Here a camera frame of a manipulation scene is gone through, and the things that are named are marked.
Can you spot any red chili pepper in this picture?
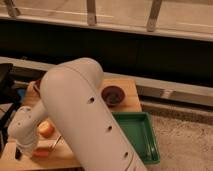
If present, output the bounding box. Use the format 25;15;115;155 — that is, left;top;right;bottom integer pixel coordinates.
33;149;50;157

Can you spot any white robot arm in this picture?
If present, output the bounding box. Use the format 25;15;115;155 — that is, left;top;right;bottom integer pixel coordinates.
8;58;147;171

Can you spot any metal measuring cup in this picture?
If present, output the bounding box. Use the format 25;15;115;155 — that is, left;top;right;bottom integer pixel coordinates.
50;135;62;151

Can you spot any dark red bowl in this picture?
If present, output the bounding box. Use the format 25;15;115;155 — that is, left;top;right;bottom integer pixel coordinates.
101;86;125;107

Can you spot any green plastic tray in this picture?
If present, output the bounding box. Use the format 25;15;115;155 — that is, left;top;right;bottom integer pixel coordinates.
113;112;160;164

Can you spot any brown bowl with items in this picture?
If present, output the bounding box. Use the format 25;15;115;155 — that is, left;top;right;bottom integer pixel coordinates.
33;79;41;97

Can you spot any orange apple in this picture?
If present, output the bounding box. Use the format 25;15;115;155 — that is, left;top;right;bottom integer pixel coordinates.
38;121;54;138

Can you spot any black object at left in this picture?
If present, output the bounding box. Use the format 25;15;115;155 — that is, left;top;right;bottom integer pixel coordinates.
0;63;20;155

